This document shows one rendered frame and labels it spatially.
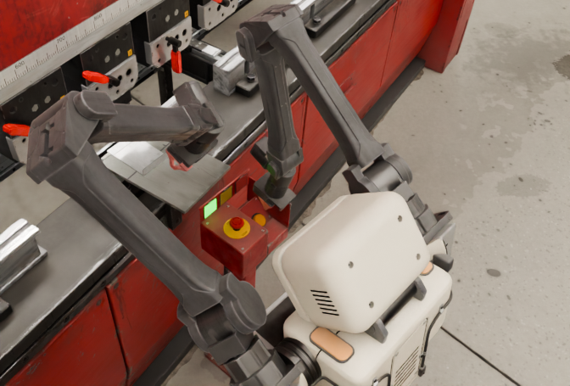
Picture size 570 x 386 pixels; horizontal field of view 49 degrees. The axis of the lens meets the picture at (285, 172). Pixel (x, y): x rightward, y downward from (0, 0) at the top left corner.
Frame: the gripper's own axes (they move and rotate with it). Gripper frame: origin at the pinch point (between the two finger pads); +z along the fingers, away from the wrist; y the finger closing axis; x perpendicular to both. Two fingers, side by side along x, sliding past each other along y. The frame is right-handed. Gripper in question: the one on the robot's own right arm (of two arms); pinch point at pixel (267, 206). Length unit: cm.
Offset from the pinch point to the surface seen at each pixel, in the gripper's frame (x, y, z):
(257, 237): 8.7, -4.4, 1.0
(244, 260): 14.4, -5.9, 4.2
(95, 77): 31, 34, -43
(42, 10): 37, 42, -58
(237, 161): -10.6, 18.7, 9.2
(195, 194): 21.9, 9.5, -18.1
